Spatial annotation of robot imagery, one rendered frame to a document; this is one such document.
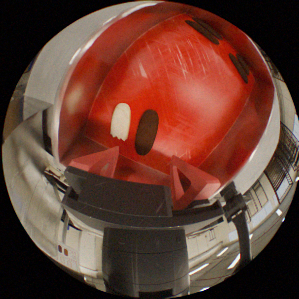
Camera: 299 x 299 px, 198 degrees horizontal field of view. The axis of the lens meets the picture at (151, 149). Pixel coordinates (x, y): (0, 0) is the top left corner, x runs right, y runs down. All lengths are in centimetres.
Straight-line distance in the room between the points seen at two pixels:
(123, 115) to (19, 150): 27
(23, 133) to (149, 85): 29
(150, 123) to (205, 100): 12
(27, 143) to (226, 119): 47
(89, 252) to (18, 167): 363
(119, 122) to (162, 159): 12
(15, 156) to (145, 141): 32
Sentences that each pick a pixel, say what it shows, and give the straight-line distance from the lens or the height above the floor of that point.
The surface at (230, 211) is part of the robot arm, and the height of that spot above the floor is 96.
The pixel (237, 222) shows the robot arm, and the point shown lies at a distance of 44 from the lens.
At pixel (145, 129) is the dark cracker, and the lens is 18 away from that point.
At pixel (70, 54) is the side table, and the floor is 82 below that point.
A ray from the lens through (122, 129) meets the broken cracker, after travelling 19.
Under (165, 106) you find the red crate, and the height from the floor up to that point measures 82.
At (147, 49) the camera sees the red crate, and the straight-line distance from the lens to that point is 20.
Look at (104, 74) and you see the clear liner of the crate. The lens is 17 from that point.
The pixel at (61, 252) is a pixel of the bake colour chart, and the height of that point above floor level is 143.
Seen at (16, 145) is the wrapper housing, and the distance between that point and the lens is 27.
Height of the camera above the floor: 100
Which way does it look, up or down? 57 degrees down
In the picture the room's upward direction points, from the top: 175 degrees clockwise
